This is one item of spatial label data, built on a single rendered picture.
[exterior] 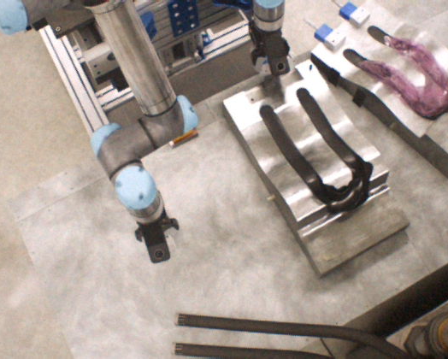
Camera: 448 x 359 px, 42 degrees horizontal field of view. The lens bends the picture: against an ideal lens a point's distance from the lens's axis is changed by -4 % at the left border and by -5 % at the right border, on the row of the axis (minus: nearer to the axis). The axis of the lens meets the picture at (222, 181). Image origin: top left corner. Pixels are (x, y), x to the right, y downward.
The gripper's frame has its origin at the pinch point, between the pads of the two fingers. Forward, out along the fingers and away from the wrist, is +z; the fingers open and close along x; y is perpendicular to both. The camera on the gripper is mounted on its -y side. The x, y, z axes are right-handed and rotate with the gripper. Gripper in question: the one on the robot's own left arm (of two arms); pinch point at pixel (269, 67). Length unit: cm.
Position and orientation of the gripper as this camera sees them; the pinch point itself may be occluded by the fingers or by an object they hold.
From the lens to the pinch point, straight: 167.4
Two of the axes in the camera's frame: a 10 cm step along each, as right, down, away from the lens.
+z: 0.5, 3.3, 9.4
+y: -3.2, -8.9, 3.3
